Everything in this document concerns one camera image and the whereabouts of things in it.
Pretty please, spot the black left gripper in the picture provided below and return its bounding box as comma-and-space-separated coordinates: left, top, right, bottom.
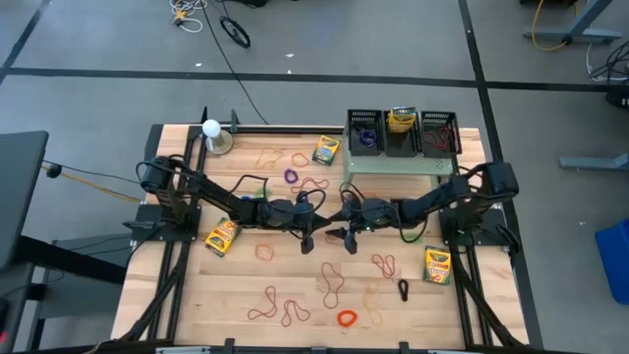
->
259, 196, 333, 256

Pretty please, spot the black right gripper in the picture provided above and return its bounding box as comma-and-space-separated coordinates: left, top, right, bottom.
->
324, 198, 402, 256

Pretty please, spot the black plastic slotted basket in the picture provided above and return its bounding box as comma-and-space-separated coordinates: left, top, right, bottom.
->
383, 110, 423, 158
420, 110, 463, 159
346, 108, 387, 157

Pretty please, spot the yellow green crayon box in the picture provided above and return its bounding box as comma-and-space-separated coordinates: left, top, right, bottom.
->
203, 217, 243, 259
312, 134, 342, 167
422, 245, 453, 286

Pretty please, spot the large purple coil wristband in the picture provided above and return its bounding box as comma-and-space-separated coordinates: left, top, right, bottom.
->
357, 126, 378, 148

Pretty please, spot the blue grey desk leg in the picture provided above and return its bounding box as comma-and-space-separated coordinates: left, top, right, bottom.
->
522, 0, 623, 45
559, 150, 629, 172

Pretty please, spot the dark grey desk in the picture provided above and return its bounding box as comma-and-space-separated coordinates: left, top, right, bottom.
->
0, 130, 50, 269

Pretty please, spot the yellow rubber band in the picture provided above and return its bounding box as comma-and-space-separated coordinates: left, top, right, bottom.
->
362, 279, 384, 326
254, 146, 286, 170

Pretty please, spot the pale green metal riser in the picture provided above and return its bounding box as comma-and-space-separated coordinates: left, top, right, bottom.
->
342, 108, 456, 186

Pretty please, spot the red coil wristband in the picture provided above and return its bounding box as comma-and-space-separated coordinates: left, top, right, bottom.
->
336, 309, 359, 329

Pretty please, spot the white bulb brass lamp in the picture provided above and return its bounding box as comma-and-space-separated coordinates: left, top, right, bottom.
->
200, 118, 236, 156

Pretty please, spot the blue plastic bin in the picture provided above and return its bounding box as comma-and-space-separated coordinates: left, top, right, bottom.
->
595, 218, 629, 306

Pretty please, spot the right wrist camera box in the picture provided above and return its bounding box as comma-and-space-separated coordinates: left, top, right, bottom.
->
343, 196, 363, 220

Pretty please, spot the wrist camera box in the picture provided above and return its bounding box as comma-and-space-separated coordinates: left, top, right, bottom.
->
293, 191, 315, 213
343, 196, 363, 220

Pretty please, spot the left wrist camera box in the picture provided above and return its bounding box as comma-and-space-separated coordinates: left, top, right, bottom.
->
293, 191, 315, 213

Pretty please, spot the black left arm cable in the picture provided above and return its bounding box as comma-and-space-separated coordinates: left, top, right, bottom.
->
229, 173, 328, 210

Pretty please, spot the white cable bundle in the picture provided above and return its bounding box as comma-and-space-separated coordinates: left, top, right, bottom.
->
169, 0, 205, 34

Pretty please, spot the yellow cable with black plug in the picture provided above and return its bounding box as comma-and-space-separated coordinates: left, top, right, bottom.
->
41, 161, 143, 204

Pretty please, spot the yellow floor cable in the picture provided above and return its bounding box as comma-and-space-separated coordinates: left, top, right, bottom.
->
530, 0, 579, 53

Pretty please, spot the black floor cable bundle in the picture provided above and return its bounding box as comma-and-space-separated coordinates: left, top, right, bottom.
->
587, 38, 629, 85

